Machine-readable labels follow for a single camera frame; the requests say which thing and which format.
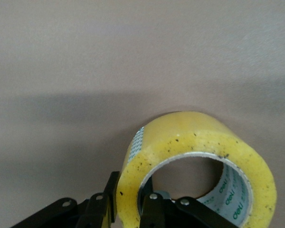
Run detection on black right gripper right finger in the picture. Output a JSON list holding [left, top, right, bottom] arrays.
[[139, 177, 241, 228]]

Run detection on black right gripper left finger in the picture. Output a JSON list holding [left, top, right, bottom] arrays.
[[13, 171, 121, 228]]

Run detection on yellowish clear packing tape roll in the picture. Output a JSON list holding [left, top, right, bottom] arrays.
[[116, 111, 277, 228]]

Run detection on brown table cover cloth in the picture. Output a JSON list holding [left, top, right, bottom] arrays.
[[0, 0, 285, 228]]

